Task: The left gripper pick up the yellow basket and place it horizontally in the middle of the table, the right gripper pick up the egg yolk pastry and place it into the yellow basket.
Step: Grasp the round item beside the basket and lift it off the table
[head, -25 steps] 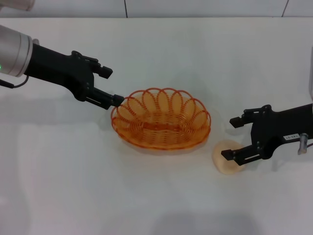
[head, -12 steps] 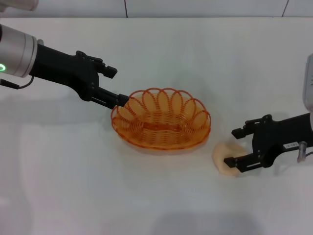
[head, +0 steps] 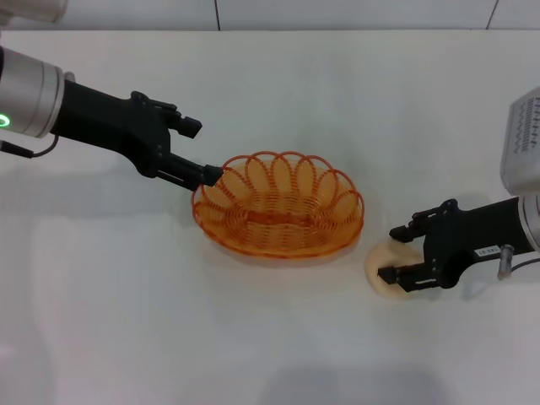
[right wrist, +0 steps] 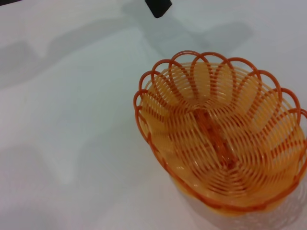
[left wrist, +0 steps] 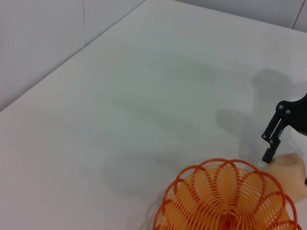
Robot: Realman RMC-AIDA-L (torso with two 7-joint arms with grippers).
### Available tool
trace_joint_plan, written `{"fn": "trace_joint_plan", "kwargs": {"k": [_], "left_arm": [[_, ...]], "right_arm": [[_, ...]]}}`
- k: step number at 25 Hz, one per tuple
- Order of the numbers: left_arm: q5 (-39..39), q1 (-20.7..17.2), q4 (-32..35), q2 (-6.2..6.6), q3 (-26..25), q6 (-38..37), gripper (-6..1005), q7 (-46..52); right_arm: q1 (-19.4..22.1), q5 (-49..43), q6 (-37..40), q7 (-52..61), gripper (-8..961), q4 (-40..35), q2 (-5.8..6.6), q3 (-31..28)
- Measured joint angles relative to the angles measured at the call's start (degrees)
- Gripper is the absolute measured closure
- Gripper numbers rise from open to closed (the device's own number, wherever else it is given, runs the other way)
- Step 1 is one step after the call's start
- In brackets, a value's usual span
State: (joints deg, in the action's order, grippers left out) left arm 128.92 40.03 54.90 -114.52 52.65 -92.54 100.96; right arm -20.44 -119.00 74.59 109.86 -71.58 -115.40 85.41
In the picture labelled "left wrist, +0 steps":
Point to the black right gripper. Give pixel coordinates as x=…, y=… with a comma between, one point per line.
x=299, y=115

